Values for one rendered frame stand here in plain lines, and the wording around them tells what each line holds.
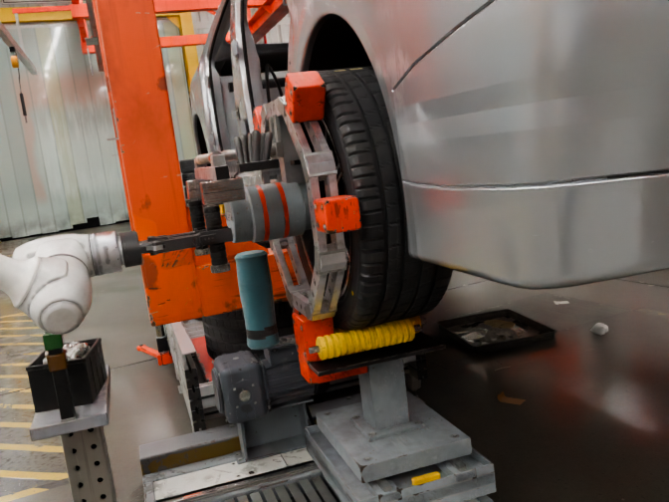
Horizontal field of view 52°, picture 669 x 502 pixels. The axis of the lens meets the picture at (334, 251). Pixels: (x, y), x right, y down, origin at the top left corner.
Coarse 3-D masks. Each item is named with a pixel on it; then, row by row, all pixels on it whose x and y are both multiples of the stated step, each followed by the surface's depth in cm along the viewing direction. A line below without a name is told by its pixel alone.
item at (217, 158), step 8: (280, 136) 168; (280, 144) 168; (216, 152) 151; (224, 152) 163; (232, 152) 164; (272, 152) 168; (280, 152) 168; (208, 160) 157; (216, 160) 150; (224, 160) 150; (232, 160) 165
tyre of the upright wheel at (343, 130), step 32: (352, 96) 155; (352, 128) 148; (384, 128) 151; (352, 160) 146; (384, 160) 147; (352, 192) 148; (384, 192) 147; (384, 224) 148; (352, 256) 155; (384, 256) 151; (352, 288) 159; (384, 288) 156; (416, 288) 160; (352, 320) 165; (384, 320) 172
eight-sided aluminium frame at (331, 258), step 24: (264, 120) 180; (288, 120) 157; (312, 168) 148; (312, 192) 148; (336, 192) 150; (312, 216) 151; (288, 240) 198; (336, 240) 151; (336, 264) 152; (288, 288) 188; (312, 288) 162; (336, 288) 160; (312, 312) 166
